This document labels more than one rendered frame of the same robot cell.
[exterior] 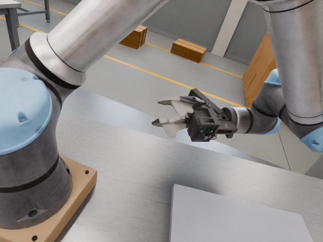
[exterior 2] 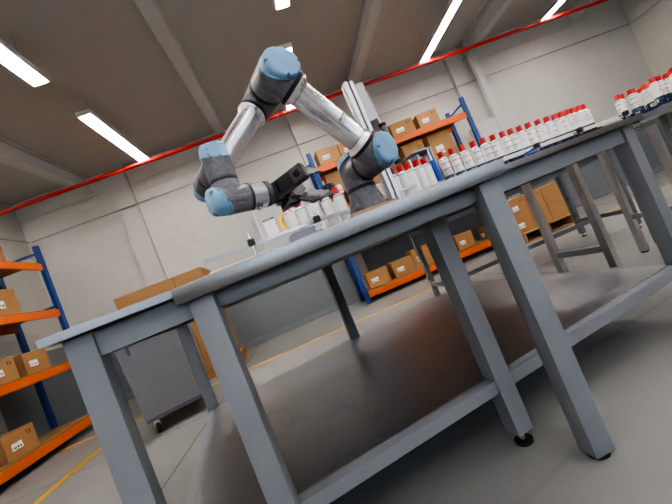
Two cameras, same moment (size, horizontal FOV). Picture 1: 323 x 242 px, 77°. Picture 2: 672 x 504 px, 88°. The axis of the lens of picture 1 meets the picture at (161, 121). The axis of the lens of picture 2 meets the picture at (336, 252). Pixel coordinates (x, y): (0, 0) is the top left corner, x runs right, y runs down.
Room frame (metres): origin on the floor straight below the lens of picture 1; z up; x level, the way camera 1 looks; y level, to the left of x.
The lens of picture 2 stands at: (1.45, -0.28, 0.73)
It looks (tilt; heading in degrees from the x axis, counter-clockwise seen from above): 2 degrees up; 166
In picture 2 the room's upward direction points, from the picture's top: 22 degrees counter-clockwise
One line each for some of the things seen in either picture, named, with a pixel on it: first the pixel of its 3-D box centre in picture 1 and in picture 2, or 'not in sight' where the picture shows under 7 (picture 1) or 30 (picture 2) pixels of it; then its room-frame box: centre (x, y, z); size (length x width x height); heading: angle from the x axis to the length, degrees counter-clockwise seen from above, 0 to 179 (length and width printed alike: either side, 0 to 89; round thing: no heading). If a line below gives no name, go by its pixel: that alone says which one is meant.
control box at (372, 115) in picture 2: not in sight; (363, 110); (-0.08, 0.48, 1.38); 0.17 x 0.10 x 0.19; 149
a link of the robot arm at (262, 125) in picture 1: (257, 120); (229, 199); (0.53, -0.27, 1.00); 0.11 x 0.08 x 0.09; 112
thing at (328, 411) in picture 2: not in sight; (385, 315); (-0.24, 0.24, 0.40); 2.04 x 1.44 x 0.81; 94
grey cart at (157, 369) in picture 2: not in sight; (168, 364); (-2.15, -1.32, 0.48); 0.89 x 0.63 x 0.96; 12
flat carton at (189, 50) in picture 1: (189, 50); not in sight; (4.35, -0.10, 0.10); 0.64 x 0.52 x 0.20; 80
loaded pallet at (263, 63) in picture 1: (281, 75); not in sight; (3.31, -1.59, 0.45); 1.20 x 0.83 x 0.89; 175
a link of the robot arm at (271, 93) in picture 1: (279, 95); (216, 168); (0.51, -0.27, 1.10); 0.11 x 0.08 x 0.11; 21
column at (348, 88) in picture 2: not in sight; (373, 148); (-0.01, 0.42, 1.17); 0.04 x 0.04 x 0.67; 4
